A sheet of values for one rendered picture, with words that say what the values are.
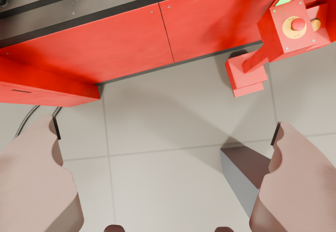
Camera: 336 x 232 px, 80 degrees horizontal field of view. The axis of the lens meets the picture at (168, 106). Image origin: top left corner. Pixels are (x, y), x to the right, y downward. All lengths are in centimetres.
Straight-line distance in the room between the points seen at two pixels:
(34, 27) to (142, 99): 90
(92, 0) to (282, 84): 128
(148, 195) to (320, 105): 133
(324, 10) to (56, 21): 87
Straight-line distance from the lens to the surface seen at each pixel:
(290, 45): 77
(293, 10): 81
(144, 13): 75
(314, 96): 168
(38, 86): 106
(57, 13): 76
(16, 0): 82
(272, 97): 156
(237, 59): 141
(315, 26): 89
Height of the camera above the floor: 144
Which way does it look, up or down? 84 degrees down
